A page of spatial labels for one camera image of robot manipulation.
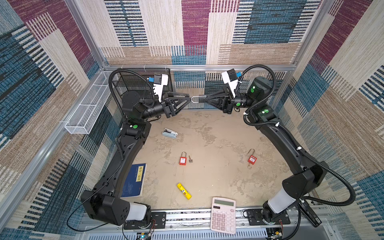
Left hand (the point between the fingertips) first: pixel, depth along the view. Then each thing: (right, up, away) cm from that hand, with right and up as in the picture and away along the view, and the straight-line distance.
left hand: (190, 98), depth 55 cm
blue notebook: (-32, -43, +29) cm, 61 cm away
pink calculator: (+16, -54, +19) cm, 59 cm away
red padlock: (+37, -31, +37) cm, 60 cm away
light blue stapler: (-15, -16, +50) cm, 55 cm away
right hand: (+5, -1, +2) cm, 6 cm away
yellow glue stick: (-2, -47, +25) cm, 53 cm away
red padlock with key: (-5, -31, +38) cm, 49 cm away
